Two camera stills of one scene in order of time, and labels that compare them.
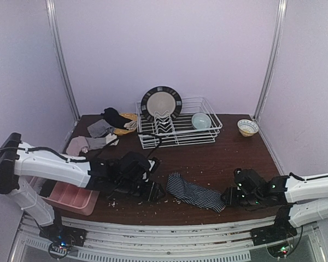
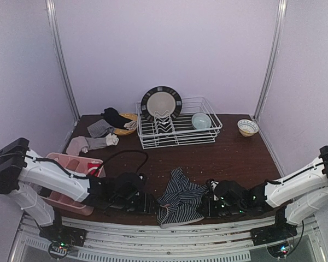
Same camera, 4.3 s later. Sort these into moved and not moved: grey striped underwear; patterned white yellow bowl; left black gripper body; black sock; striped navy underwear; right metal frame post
Moved: left black gripper body; striped navy underwear
Not moved: patterned white yellow bowl; black sock; right metal frame post; grey striped underwear
